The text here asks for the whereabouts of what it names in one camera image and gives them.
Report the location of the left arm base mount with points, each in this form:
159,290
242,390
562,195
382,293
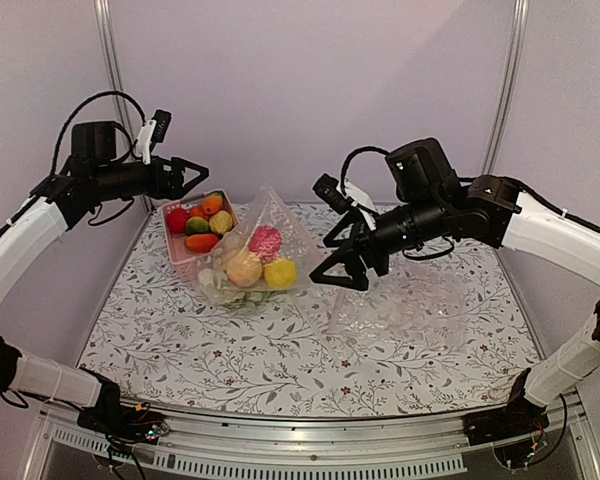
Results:
128,424

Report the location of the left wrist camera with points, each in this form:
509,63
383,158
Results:
151,133

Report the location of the yellow plush lemon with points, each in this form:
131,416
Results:
280,274

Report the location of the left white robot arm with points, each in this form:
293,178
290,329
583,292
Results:
94,173

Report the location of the floral tablecloth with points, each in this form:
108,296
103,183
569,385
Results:
162,342

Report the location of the green plush mango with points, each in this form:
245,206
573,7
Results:
197,226

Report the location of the front aluminium rail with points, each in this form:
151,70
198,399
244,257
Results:
205,444

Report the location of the pink dotted zip bag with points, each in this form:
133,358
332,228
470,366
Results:
267,209

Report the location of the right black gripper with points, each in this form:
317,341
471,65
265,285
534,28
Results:
358,239

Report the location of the green plush pepper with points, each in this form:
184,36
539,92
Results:
249,299

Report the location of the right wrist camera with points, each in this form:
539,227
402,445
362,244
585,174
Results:
343,199

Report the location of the orange plush carrot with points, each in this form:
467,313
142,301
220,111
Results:
211,205

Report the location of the right aluminium frame post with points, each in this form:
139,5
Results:
506,95

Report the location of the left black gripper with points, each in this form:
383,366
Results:
173,189

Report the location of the red plush tomato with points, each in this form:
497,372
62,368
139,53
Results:
265,243

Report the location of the aluminium frame post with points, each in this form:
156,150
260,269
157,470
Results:
106,34
506,95

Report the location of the yellow knitted ball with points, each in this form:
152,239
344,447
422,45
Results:
221,222

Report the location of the left aluminium frame post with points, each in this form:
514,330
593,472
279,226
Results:
106,34

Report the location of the white plush cauliflower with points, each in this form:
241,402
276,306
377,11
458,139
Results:
212,279

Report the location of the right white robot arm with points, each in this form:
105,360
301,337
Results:
497,211

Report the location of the pink plastic basket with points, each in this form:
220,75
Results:
179,257

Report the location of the crinkled clear zip bag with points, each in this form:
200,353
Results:
418,304

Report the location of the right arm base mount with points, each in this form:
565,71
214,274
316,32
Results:
517,417

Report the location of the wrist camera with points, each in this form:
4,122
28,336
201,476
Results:
343,199
151,133

